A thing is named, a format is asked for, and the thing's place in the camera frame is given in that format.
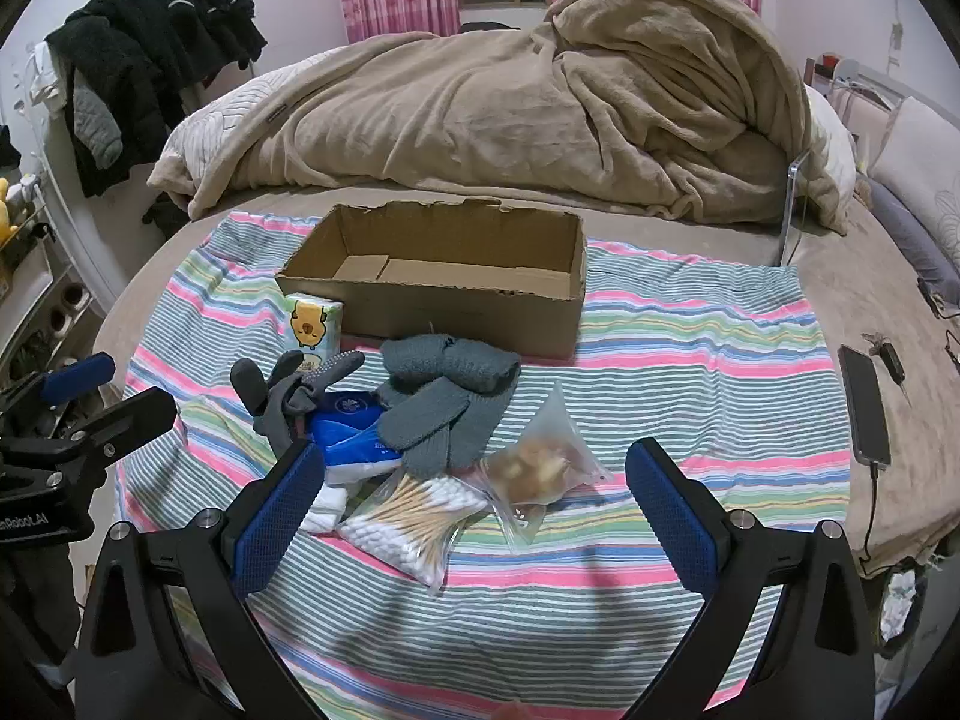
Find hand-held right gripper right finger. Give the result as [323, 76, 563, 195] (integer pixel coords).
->
[625, 437, 878, 720]

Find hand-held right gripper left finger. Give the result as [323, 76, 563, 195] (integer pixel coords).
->
[75, 439, 327, 720]

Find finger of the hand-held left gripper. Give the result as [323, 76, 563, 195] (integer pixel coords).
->
[0, 387, 179, 481]
[0, 351, 115, 436]

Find white cloth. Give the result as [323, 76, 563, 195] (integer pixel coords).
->
[300, 484, 353, 537]

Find blue tissue pack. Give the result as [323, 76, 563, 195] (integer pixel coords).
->
[304, 390, 410, 481]

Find clear plastic snack bag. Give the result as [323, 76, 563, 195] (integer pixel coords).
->
[457, 382, 616, 552]

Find green cartoon tissue pack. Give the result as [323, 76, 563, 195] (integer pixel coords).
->
[285, 292, 344, 372]

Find grey knit glove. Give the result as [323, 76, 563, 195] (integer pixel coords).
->
[379, 336, 460, 421]
[390, 337, 522, 477]

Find cardboard box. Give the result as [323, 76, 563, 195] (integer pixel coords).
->
[275, 197, 587, 359]

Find metal shelf rack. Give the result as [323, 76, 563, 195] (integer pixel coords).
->
[0, 221, 98, 391]

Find grey dotted work glove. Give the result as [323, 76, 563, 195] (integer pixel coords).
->
[230, 351, 316, 458]
[289, 349, 366, 400]

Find bag of cotton swabs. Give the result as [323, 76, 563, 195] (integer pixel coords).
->
[337, 472, 492, 597]

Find striped cloth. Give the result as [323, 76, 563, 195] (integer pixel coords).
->
[112, 210, 852, 720]

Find yellow plush toy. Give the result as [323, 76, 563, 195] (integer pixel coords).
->
[0, 176, 23, 248]

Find black smartphone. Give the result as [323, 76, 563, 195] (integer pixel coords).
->
[838, 345, 892, 467]

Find trash bin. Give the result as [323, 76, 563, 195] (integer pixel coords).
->
[874, 562, 932, 661]

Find grey quilted garment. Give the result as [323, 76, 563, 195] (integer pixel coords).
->
[71, 82, 125, 170]

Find bed with brown sheet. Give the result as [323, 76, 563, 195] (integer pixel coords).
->
[94, 180, 960, 578]

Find keys with black fob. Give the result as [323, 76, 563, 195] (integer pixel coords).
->
[862, 330, 914, 407]

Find white quilted duvet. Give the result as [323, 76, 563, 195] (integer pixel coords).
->
[154, 45, 353, 181]

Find black clothes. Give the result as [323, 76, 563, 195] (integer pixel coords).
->
[45, 0, 269, 200]

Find grey pillow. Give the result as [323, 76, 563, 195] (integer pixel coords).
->
[866, 180, 960, 308]

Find white patterned pillow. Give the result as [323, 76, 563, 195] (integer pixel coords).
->
[870, 97, 960, 278]

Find beige fleece blanket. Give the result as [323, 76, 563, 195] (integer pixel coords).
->
[146, 0, 848, 233]

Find black charging cable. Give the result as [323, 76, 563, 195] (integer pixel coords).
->
[855, 461, 886, 575]

